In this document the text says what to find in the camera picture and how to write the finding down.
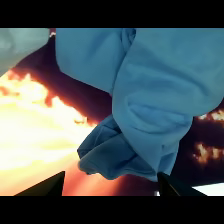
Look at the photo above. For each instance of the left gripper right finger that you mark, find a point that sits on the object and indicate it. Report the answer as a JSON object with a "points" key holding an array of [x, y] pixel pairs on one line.
{"points": [[171, 188]]}

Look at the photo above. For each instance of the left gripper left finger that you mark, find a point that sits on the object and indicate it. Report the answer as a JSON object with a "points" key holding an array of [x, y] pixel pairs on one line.
{"points": [[50, 187]]}

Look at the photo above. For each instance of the blue shirt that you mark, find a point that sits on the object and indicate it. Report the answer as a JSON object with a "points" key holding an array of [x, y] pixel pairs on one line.
{"points": [[153, 93]]}

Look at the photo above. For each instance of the pale grey garment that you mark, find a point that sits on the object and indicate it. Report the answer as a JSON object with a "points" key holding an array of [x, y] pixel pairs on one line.
{"points": [[16, 45]]}

